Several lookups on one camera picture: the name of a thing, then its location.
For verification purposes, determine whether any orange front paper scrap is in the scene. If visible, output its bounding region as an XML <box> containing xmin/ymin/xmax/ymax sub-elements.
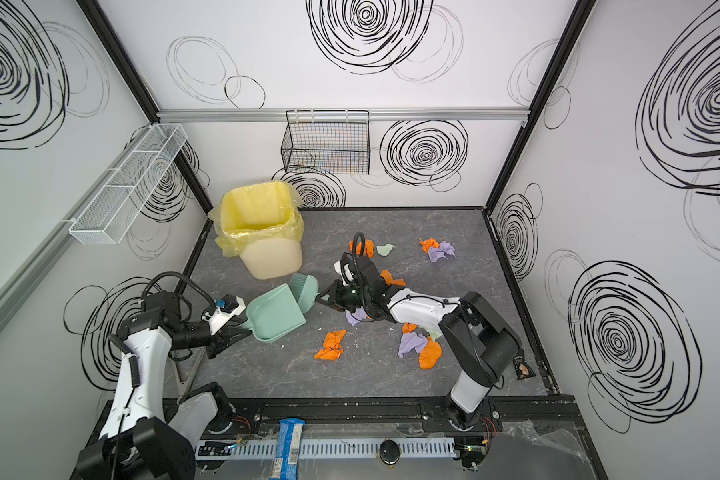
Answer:
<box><xmin>314</xmin><ymin>329</ymin><xmax>347</xmax><ymax>361</ymax></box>

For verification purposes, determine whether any orange far paper scrap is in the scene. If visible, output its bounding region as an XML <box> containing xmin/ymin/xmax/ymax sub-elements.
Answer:
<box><xmin>420</xmin><ymin>238</ymin><xmax>440</xmax><ymax>253</ymax></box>

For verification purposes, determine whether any black wire wall basket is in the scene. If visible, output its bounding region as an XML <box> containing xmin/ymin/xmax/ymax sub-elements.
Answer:
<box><xmin>280</xmin><ymin>109</ymin><xmax>371</xmax><ymax>175</ymax></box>

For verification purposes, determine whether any cream plastic trash bin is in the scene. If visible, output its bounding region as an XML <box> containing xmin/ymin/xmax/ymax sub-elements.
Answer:
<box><xmin>239</xmin><ymin>233</ymin><xmax>303</xmax><ymax>280</ymax></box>

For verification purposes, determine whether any blue snack packet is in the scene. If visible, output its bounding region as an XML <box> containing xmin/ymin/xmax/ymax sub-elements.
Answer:
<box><xmin>269</xmin><ymin>418</ymin><xmax>305</xmax><ymax>480</ymax></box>

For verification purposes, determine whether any orange crumpled paper scrap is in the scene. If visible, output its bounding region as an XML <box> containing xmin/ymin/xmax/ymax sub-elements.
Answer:
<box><xmin>380</xmin><ymin>270</ymin><xmax>407</xmax><ymax>287</ymax></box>

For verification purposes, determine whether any black round knob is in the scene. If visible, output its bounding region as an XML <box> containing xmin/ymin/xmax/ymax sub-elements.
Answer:
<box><xmin>377</xmin><ymin>439</ymin><xmax>402</xmax><ymax>467</ymax></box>

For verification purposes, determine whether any green flat paper scrap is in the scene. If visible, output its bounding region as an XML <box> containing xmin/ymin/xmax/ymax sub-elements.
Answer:
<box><xmin>376</xmin><ymin>244</ymin><xmax>395</xmax><ymax>257</ymax></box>

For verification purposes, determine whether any purple crumpled paper scrap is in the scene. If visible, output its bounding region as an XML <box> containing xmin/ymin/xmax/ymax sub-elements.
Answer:
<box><xmin>345</xmin><ymin>307</ymin><xmax>370</xmax><ymax>326</ymax></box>

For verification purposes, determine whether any yellow plastic bin liner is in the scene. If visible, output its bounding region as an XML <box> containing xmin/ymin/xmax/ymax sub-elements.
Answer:
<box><xmin>208</xmin><ymin>180</ymin><xmax>304</xmax><ymax>258</ymax></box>

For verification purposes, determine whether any green hand broom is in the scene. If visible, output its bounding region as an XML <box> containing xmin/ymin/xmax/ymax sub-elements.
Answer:
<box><xmin>288</xmin><ymin>273</ymin><xmax>330</xmax><ymax>314</ymax></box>

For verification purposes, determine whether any white wire wall shelf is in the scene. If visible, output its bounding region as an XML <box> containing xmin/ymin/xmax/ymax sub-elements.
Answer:
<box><xmin>68</xmin><ymin>124</ymin><xmax>187</xmax><ymax>245</ymax></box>

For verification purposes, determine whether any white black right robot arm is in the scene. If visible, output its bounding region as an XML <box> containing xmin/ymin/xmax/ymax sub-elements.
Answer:
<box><xmin>317</xmin><ymin>232</ymin><xmax>522</xmax><ymax>431</ymax></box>

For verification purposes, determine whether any orange front right scrap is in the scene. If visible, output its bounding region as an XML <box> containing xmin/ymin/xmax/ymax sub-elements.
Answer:
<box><xmin>418</xmin><ymin>337</ymin><xmax>443</xmax><ymax>370</ymax></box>

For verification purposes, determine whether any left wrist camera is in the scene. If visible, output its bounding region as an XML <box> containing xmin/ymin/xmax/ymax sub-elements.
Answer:
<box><xmin>202</xmin><ymin>295</ymin><xmax>246</xmax><ymax>336</ymax></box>

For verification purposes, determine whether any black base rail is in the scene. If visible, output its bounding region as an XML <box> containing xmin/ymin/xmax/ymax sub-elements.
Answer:
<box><xmin>95</xmin><ymin>395</ymin><xmax>583</xmax><ymax>433</ymax></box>

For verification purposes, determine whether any purple front paper scrap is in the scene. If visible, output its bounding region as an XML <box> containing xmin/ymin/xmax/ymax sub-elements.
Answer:
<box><xmin>398</xmin><ymin>332</ymin><xmax>428</xmax><ymax>358</ymax></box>

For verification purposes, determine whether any purple far right scrap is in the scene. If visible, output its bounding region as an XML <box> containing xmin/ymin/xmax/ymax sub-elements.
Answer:
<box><xmin>427</xmin><ymin>242</ymin><xmax>456</xmax><ymax>263</ymax></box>

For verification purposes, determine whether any green plastic dustpan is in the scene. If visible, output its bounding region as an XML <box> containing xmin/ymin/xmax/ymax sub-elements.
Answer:
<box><xmin>242</xmin><ymin>284</ymin><xmax>306</xmax><ymax>343</ymax></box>

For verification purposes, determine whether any white slotted cable duct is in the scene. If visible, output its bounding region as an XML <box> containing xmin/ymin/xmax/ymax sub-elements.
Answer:
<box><xmin>195</xmin><ymin>437</ymin><xmax>457</xmax><ymax>462</ymax></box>

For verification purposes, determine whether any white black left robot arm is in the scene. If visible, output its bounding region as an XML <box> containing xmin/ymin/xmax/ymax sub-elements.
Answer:
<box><xmin>74</xmin><ymin>272</ymin><xmax>251</xmax><ymax>479</ymax></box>

